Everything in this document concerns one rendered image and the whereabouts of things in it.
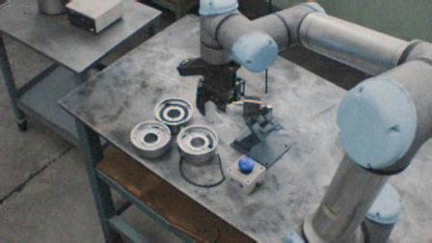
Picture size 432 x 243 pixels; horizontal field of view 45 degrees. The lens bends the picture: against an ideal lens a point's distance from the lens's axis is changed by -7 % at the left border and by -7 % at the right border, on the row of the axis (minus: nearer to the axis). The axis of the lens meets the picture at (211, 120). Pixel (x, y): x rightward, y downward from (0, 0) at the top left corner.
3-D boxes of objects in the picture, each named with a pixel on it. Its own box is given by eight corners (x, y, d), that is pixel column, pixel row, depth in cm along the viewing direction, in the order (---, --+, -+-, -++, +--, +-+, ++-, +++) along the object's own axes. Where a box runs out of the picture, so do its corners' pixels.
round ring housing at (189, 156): (170, 155, 148) (169, 145, 145) (190, 130, 155) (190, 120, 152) (204, 170, 145) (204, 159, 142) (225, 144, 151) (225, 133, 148)
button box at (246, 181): (225, 182, 142) (226, 170, 138) (242, 166, 146) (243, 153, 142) (251, 198, 138) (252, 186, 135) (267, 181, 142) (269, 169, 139)
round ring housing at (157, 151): (163, 164, 146) (162, 153, 143) (126, 155, 148) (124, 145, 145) (175, 136, 153) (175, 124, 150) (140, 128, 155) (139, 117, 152)
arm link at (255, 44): (295, 30, 104) (261, 3, 111) (247, 48, 100) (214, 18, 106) (292, 63, 109) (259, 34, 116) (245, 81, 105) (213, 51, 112)
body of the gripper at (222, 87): (224, 116, 124) (225, 73, 116) (194, 98, 128) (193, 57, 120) (245, 98, 128) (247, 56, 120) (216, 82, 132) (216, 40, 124)
